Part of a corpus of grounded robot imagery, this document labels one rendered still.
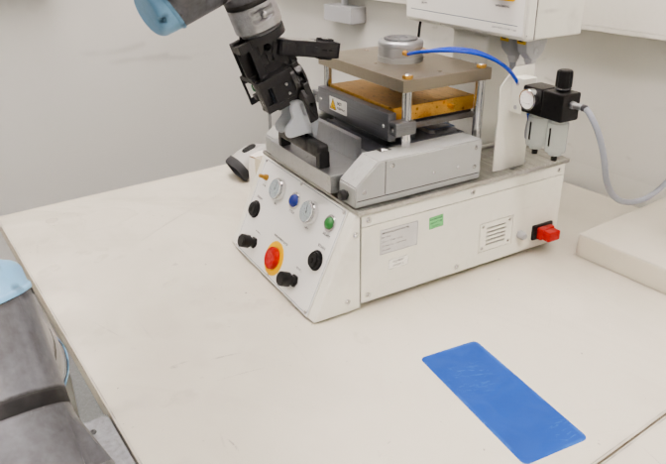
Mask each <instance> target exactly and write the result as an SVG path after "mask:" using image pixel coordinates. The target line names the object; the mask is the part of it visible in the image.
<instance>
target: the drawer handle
mask: <svg viewBox="0 0 666 464"><path fill-rule="evenodd" d="M278 144H279V145H280V146H287V145H290V144H294V145H296V146H298V147H299V148H300V149H302V150H303V151H305V152H307V153H308V154H310V155H312V156H314V157H315V158H316V167H317V168H318V169H320V170H321V169H326V168H329V167H330V163H329V152H328V145H327V144H325V143H323V142H321V141H320V140H318V139H316V138H314V137H312V136H310V135H308V134H304V135H301V136H297V137H294V138H288V137H287V136H286V135H285V133H280V132H278Z"/></svg>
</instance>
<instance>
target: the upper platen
mask: <svg viewBox="0 0 666 464"><path fill-rule="evenodd" d="M330 87H332V88H335V89H337V90H340V91H342V92H345V93H347V94H350V95H352V96H355V97H357V98H360V99H362V100H365V101H367V102H370V103H372V104H375V105H377V106H380V107H382V108H384V109H386V110H389V111H392V112H394V113H396V120H399V119H401V101H402V93H400V92H398V91H395V90H392V89H389V88H386V87H383V86H381V85H378V84H375V83H372V82H369V81H366V80H363V79H358V80H351V81H344V82H337V83H331V84H330ZM473 107H474V94H472V93H469V92H466V91H462V90H459V89H456V88H453V87H449V86H445V87H439V88H433V89H427V90H421V91H415V92H412V106H411V119H413V120H415V121H416V128H418V127H423V126H428V125H433V124H438V123H443V122H448V121H454V120H459V119H464V118H469V117H473V111H471V109H472V108H473Z"/></svg>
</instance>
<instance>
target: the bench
mask: <svg viewBox="0 0 666 464"><path fill-rule="evenodd" d="M250 191H251V190H250V179H248V180H242V179H241V178H239V177H238V176H237V175H235V174H234V173H233V172H232V170H231V169H230V168H229V167H228V165H227V164H226V165H222V166H218V167H213V168H209V169H205V170H200V171H196V172H192V173H187V174H180V175H175V176H171V177H167V178H162V179H158V180H153V181H149V182H145V183H140V184H136V185H132V186H127V187H123V188H119V189H114V190H110V191H106V192H101V193H97V194H93V195H88V196H84V197H80V198H76V199H72V200H68V201H63V202H59V203H55V204H50V205H46V206H42V207H37V208H33V209H29V210H24V211H20V212H16V213H11V214H7V215H3V216H0V232H1V234H2V235H3V237H4V239H5V241H6V242H7V244H8V246H9V248H10V250H11V251H12V253H13V255H14V257H15V258H16V260H17V262H18V264H19V265H20V266H21V267H22V268H23V271H24V273H25V275H26V278H27V279H28V280H29V281H31V283H32V289H33V291H34V293H35V295H36V297H37V299H38V301H39V303H40V305H41V307H42V309H43V311H44V313H45V315H46V317H47V319H48V321H49V323H50V325H51V327H52V329H53V331H54V333H55V336H56V337H57V338H58V339H59V340H60V341H61V342H62V344H63V343H64V345H65V347H66V349H67V351H68V352H69V354H70V356H71V358H72V359H73V361H74V363H75V365H76V366H77V368H78V370H79V372H80V373H81V375H82V377H83V379H84V380H85V382H86V384H87V386H88V387H89V389H90V391H91V393H92V394H93V395H94V397H95V399H96V401H97V402H98V404H99V406H100V408H101V409H102V411H103V413H104V415H105V414H106V415H108V416H109V418H110V420H111V421H112V423H113V425H114V427H115V428H116V430H117V432H118V434H119V435H120V437H121V439H122V441H123V442H124V444H125V446H126V448H127V449H128V451H129V453H130V455H131V456H132V458H133V460H134V462H135V463H136V464H524V463H522V462H520V461H519V460H518V459H517V458H516V457H515V456H514V455H513V454H512V453H511V452H510V450H509V449H508V448H507V447H506V446H505V445H504V444H503V443H502V442H501V441H500V440H499V439H498V438H497V437H496V436H495V435H494V434H493V433H492V432H491V431H490V430H489V429H488V428H487V427H486V426H485V425H484V424H483V423H482V422H481V421H480V420H479V419H478V418H477V417H476V416H475V415H474V414H473V413H472V412H471V411H470V410H469V409H468V408H467V407H466V406H465V405H464V404H463V403H462V402H461V401H460V399H459V398H458V397H457V396H456V395H455V394H454V393H453V392H452V391H451V390H450V389H449V388H448V387H447V386H446V385H445V384H444V383H443V382H442V381H441V380H440V379H439V378H438V377H437V376H436V375H435V374H434V373H433V372H432V371H431V370H430V369H429V368H428V367H427V366H426V365H425V364H424V363H423V362H422V358H423V357H425V356H428V355H431V354H434V353H437V352H441V351H444V350H447V349H450V348H453V347H456V346H459V345H462V344H466V343H469V342H472V341H476V342H478V343H480V344H481V345H482V346H483V347H484V348H485V349H487V350H488V351H489V352H490V353H491V354H492V355H494V356H495V357H496V358H497V359H498V360H499V361H501V362H502V363H503V364H504V365H505V366H506V367H507V368H509V369H510V370H511V371H512V372H513V373H514V374H516V375H517V376H518V377H519V378H520V379H521V380H522V381H523V382H524V383H525V384H526V385H527V386H528V387H530V388H531V389H532V390H533V391H534V392H535V393H537V394H538V395H539V396H540V397H541V398H543V399H544V400H546V401H547V402H548V403H549V404H550V405H551V406H553V407H554V408H555V409H556V410H557V411H559V412H560V413H561V414H562V415H563V416H564V417H565V418H567V419H568V420H569V421H570V422H571V423H572V424H574V425H575V426H576V427H577V428H578V429H579V430H581V431H582V432H583V433H584V434H585V435H586V440H584V441H582V442H580V443H577V444H575V445H573V446H570V447H568V448H566V449H563V450H561V451H558V452H556V453H554V454H551V455H549V456H547V457H544V458H542V459H540V460H537V461H535V462H533V463H530V464H666V294H664V293H662V292H660V291H658V290H654V289H652V288H650V287H647V286H645V285H643V284H641V283H638V282H636V281H634V280H632V279H629V278H627V277H625V276H622V275H620V274H618V273H616V272H613V271H611V270H609V269H607V268H604V267H602V266H600V265H598V264H595V263H593V262H591V261H588V260H586V259H584V258H582V257H579V256H577V255H576V251H577V245H578V238H579V234H580V233H583V232H585V231H587V230H590V229H592V228H594V227H597V226H599V225H602V224H604V223H606V222H609V221H611V220H613V219H616V218H618V217H619V216H622V215H624V214H627V213H629V212H631V211H634V210H636V209H638V208H639V207H636V206H633V205H623V204H619V203H617V202H615V201H614V200H613V199H611V198H610V197H607V196H605V195H602V194H599V193H596V192H593V191H590V190H587V189H585V188H582V187H579V186H576V185H573V184H570V183H568V182H566V181H563V184H562V191H561V199H560V206H559V213H558V220H557V227H556V229H558V230H560V238H559V239H558V240H555V241H552V242H549V243H548V242H547V243H544V244H541V245H538V246H535V247H532V248H529V249H526V250H523V251H520V252H517V253H514V254H511V255H508V256H505V257H502V258H498V259H495V260H492V261H489V262H486V263H483V264H480V265H477V266H475V267H472V268H469V269H466V270H463V271H460V272H457V273H454V274H451V275H448V276H445V277H442V278H439V279H436V280H433V281H430V282H427V283H424V284H421V285H418V286H415V287H412V288H409V289H406V290H401V291H398V292H395V293H392V294H389V295H386V296H383V297H380V298H376V299H373V300H370V301H367V302H364V303H361V307H360V308H357V309H354V310H351V311H348V312H345V313H342V314H339V315H336V316H333V317H330V318H327V319H324V320H321V321H318V322H315V323H313V322H312V321H311V320H310V319H309V318H308V317H306V316H305V315H304V314H303V313H302V312H301V311H300V310H299V309H298V308H297V307H296V306H295V305H294V304H293V303H292V302H291V301H290V300H289V299H288V298H287V297H286V296H285V295H284V294H283V293H282V292H281V291H280V290H279V289H278V288H277V287H276V286H275V285H274V284H273V283H272V282H271V281H270V280H269V279H268V278H267V277H266V276H265V275H264V274H263V273H262V272H261V271H260V270H259V269H258V268H257V267H256V266H255V265H254V264H253V263H252V262H251V261H250V260H249V259H248V258H247V257H246V256H245V255H244V254H243V253H242V252H241V251H240V250H239V249H238V248H237V247H236V246H235V243H234V242H233V238H234V236H235V233H236V230H237V227H238V224H239V222H240V219H241V216H242V213H243V210H244V208H245V205H246V202H247V199H248V196H249V194H250Z"/></svg>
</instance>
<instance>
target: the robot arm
mask: <svg viewBox="0 0 666 464"><path fill-rule="evenodd" d="M134 3H135V6H136V8H137V11H138V13H139V15H140V16H141V18H142V20H143V21H144V22H145V24H146V25H147V26H148V27H149V28H150V29H151V30H152V31H153V32H154V33H156V34H157V35H160V36H168V35H170V34H172V33H174V32H176V31H178V30H180V29H182V28H184V29H185V28H186V26H187V25H189V24H191V23H193V22H195V21H196V20H198V19H200V18H202V17H203V16H205V15H207V14H209V13H211V12H212V11H214V10H216V9H218V8H219V7H221V6H223V5H224V7H225V9H226V12H227V14H228V16H229V19H230V21H231V24H232V26H233V29H234V31H235V33H236V35H237V36H238V37H239V40H237V41H235V42H233V43H231V44H229V46H230V49H231V51H232V53H233V56H234V58H235V60H236V63H237V65H238V67H239V69H240V71H241V73H242V75H241V76H239V77H240V79H241V81H242V84H243V86H244V88H245V90H246V93H247V95H248V97H249V100H250V102H251V104H252V105H254V104H256V103H257V102H259V101H260V102H261V104H262V107H263V110H264V111H265V112H267V113H269V114H270V115H271V114H272V113H274V112H276V111H278V110H279V111H281V115H280V116H279V118H278V119H277V121H276V123H275V127H276V130H277V131H278V132H280V133H285V135H286V136H287V137H288V138H294V137H297V136H301V135H304V134H308V135H310V136H312V137H314V138H317V131H318V111H317V105H316V101H315V98H314V95H313V93H312V90H311V88H310V86H309V81H308V78H307V76H306V74H305V72H304V70H303V68H302V66H301V65H300V64H299V63H298V61H297V57H308V58H319V59H322V60H331V59H333V58H339V53H340V45H341V44H340V43H337V42H334V40H333V39H328V38H326V37H323V38H316V39H303V38H289V37H281V35H282V34H283V33H284V32H285V27H284V25H283V22H282V20H281V18H282V16H281V13H280V10H279V8H278V3H277V1H276V0H134ZM246 83H250V84H252V85H251V86H252V89H253V91H255V92H256V93H254V94H253V97H252V98H251V95H250V93H249V91H248V88H247V86H246ZM68 373H69V360H68V355H67V352H66V349H65V347H64V345H63V344H62V342H61V341H60V340H59V339H58V338H57V337H56V335H55V333H54V331H53V329H52V327H51V325H50V323H49V321H48V319H47V317H46V315H45V313H44V311H43V309H42V307H41V305H40V303H39V301H38V299H37V297H36V295H35V293H34V291H33V289H32V283H31V281H29V280H27V278H26V275H25V273H24V271H23V268H22V267H21V266H20V265H19V264H18V263H16V262H14V261H10V260H1V258H0V464H116V463H115V461H114V460H113V459H112V458H111V456H110V455H109V454H108V453H107V452H106V450H105V449H104V448H103V447H102V445H101V444H100V443H99V442H98V441H97V439H96V438H95V437H94V436H93V434H92V433H91V432H90V431H89V430H88V428H87V427H86V426H85V425H84V423H83V422H82V421H81V420H80V419H79V417H78V416H77V415H76V413H75V411H74V409H73V407H72V404H71V401H70V399H69V396H68V393H67V390H66V387H65V386H66V383H67V378H68Z"/></svg>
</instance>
